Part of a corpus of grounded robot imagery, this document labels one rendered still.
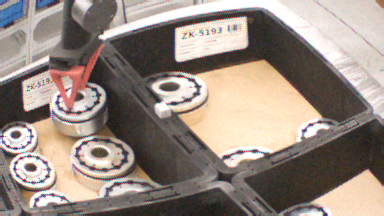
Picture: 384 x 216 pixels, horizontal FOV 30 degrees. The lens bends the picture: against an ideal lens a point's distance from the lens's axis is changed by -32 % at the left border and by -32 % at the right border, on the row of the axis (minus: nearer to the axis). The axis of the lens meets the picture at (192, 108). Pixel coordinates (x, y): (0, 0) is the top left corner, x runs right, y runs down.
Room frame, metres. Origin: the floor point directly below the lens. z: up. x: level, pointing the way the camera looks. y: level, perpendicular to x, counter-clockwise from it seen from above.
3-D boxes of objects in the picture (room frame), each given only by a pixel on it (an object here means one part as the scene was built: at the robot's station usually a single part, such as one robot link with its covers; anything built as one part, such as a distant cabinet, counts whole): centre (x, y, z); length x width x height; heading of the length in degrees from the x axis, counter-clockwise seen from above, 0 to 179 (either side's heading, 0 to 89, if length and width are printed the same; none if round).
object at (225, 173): (1.16, -0.08, 0.92); 0.40 x 0.30 x 0.02; 27
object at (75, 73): (1.14, 0.17, 0.94); 0.07 x 0.07 x 0.09; 71
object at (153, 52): (1.16, -0.08, 0.87); 0.40 x 0.30 x 0.11; 27
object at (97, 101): (1.15, 0.17, 0.89); 0.10 x 0.10 x 0.01
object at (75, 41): (1.15, 0.17, 1.01); 0.10 x 0.07 x 0.07; 162
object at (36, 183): (1.00, 0.25, 0.86); 0.10 x 0.10 x 0.01
